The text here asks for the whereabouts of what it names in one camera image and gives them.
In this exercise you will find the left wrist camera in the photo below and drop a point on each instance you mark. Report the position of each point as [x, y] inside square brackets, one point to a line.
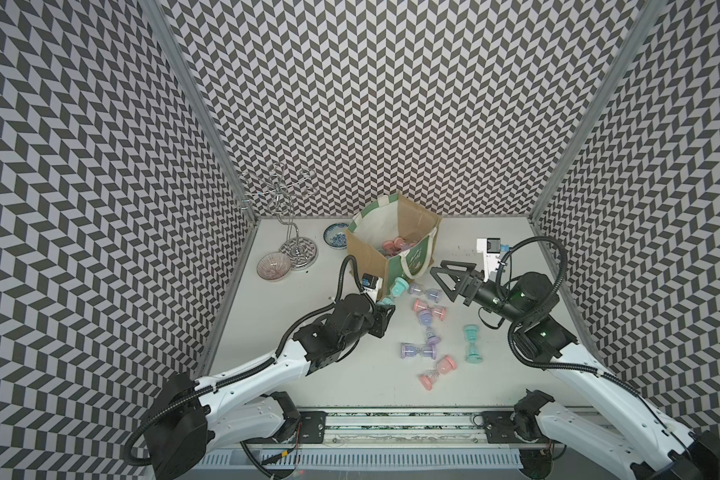
[371, 284]

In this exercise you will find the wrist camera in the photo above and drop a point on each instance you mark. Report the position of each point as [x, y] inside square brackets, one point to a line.
[492, 251]
[371, 284]

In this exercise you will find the purple hourglass by bag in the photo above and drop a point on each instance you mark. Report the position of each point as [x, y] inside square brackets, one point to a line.
[430, 294]

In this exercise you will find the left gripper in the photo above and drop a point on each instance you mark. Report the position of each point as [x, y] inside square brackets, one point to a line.
[381, 318]

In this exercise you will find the metal base rail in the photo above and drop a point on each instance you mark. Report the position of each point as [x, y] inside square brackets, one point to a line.
[396, 427]

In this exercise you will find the silver wire stand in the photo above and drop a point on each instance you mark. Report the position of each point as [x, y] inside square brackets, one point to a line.
[281, 194]

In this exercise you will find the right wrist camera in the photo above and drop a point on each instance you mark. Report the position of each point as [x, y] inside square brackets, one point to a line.
[492, 251]

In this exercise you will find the pink hourglass front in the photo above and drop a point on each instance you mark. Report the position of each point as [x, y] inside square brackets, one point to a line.
[443, 367]

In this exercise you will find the pink glass bowl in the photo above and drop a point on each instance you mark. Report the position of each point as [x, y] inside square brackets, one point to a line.
[274, 266]

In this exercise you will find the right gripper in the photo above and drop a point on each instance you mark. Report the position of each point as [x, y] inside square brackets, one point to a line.
[469, 283]

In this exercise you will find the green hourglass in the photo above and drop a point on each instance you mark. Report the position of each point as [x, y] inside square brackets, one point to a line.
[398, 287]
[473, 355]

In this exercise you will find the pink hourglass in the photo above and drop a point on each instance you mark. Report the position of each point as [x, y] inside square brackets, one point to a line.
[393, 247]
[443, 367]
[436, 312]

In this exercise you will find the green canvas Christmas bag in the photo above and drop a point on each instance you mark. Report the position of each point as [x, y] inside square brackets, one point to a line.
[393, 237]

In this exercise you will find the blue white ceramic bowl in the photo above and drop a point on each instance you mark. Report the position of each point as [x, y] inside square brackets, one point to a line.
[334, 236]

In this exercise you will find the purple hourglass centre small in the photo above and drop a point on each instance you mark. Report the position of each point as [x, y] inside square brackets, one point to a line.
[425, 319]

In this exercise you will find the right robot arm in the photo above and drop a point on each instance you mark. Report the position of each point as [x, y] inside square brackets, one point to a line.
[641, 442]

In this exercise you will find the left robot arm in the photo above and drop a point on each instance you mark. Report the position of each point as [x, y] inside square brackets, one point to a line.
[261, 377]

